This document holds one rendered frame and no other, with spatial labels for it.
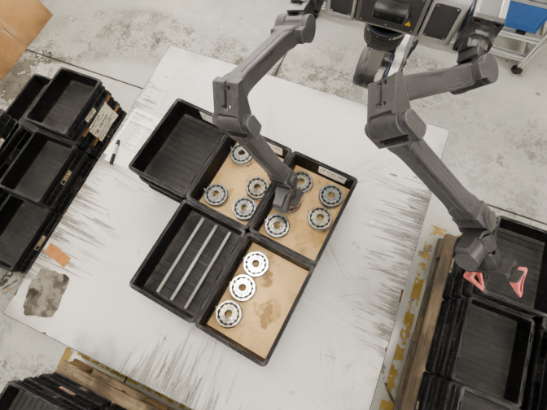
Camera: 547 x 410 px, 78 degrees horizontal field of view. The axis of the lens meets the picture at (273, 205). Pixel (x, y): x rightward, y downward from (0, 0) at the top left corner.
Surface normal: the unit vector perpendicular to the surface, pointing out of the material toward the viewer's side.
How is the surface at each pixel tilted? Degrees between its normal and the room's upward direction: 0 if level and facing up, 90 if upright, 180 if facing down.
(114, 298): 0
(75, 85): 0
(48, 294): 1
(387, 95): 55
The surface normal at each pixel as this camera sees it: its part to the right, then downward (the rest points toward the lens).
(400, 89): 0.54, -0.04
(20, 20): 0.86, 0.25
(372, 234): -0.05, -0.33
